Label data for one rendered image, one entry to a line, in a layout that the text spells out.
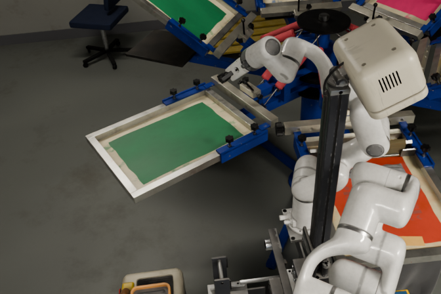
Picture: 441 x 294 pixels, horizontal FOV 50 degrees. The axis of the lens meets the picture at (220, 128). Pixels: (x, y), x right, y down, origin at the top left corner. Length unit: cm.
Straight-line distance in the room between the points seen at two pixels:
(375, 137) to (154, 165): 130
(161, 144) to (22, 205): 163
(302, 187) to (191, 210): 197
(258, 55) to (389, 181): 50
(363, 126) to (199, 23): 194
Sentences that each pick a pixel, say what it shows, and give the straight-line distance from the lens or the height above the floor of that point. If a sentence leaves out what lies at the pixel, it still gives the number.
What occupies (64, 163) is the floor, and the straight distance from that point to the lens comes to 412.
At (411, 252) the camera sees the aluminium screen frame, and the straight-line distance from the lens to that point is 207.
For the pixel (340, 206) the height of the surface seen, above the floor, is 96.
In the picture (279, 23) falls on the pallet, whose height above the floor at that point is 11.
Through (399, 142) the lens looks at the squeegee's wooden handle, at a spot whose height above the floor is 106.
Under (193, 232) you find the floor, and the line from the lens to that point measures 335.
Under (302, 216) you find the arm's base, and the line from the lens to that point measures 180.
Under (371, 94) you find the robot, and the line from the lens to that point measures 114.
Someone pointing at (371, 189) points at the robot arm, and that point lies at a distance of 119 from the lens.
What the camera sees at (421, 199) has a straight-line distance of 233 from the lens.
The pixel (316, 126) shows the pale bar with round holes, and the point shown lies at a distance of 251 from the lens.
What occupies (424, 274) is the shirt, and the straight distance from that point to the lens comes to 237.
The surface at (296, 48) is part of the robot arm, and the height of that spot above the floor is 187.
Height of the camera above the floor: 256
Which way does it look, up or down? 38 degrees down
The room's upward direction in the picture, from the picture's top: 4 degrees counter-clockwise
